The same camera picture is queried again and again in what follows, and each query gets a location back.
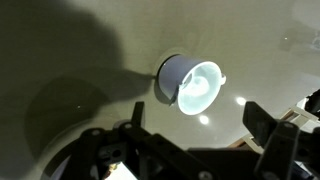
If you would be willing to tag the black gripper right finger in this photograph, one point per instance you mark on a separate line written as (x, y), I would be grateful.
(286, 146)

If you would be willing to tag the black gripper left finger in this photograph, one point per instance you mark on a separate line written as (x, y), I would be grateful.
(136, 146)

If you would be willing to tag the small white bowl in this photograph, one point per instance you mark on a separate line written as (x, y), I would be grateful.
(173, 71)

